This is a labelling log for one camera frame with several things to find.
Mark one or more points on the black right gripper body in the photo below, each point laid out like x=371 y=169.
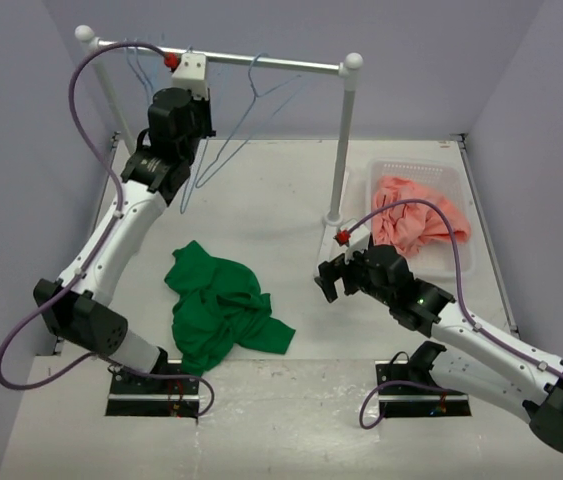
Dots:
x=355 y=277

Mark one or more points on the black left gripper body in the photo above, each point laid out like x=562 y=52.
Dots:
x=203 y=119

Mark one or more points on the green t shirt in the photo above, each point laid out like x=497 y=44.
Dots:
x=220 y=305

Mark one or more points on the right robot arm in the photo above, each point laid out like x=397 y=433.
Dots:
x=463 y=352

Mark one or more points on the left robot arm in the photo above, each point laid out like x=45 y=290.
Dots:
x=79 y=299

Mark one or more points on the blue hanger middle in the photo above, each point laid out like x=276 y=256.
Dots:
x=219 y=162

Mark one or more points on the pink t shirt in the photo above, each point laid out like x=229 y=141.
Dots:
x=410 y=227

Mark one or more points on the blue hanger far left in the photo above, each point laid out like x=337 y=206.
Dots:
x=133 y=60

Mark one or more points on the white metal clothes rack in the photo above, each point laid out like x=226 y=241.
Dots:
x=347 y=71

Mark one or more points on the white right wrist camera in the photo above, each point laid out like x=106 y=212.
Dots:
x=353 y=241

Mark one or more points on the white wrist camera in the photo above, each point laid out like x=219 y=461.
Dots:
x=353 y=241
x=191 y=75

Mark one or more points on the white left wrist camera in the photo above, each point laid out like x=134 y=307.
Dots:
x=191 y=75

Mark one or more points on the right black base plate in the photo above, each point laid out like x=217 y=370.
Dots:
x=409 y=402

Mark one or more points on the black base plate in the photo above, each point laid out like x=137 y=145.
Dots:
x=409 y=402
x=131 y=396

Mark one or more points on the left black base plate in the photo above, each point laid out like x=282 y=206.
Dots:
x=131 y=396

